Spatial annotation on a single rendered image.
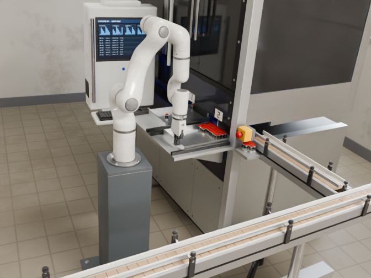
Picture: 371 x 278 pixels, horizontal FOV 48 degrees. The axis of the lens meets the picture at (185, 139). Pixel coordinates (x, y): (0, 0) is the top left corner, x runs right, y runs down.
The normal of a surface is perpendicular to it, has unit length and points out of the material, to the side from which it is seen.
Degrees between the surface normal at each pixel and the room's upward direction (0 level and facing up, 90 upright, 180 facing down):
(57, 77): 90
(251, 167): 90
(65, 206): 0
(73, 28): 90
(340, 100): 90
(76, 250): 0
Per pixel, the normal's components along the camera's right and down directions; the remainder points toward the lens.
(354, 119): -0.91, 0.11
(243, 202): 0.49, 0.40
